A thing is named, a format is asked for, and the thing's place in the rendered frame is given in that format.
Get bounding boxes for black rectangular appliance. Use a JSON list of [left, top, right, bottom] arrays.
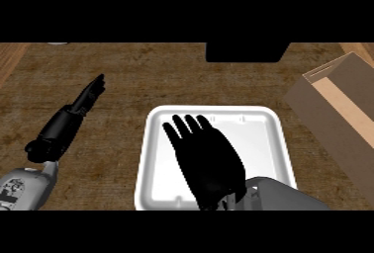
[[204, 42, 293, 63]]

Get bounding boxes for white rectangular tray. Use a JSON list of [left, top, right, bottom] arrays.
[[133, 105, 301, 211]]

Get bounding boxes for brown cardboard box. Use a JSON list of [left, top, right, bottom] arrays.
[[283, 50, 374, 206]]

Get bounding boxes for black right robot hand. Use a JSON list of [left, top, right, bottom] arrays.
[[162, 114, 249, 211]]

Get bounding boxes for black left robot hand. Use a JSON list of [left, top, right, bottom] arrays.
[[24, 73, 107, 164]]

